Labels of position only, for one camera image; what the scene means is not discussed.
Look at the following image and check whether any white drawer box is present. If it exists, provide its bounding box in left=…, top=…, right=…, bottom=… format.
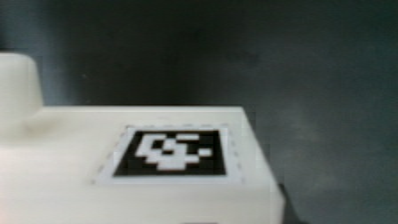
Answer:
left=0, top=53, right=285, bottom=224

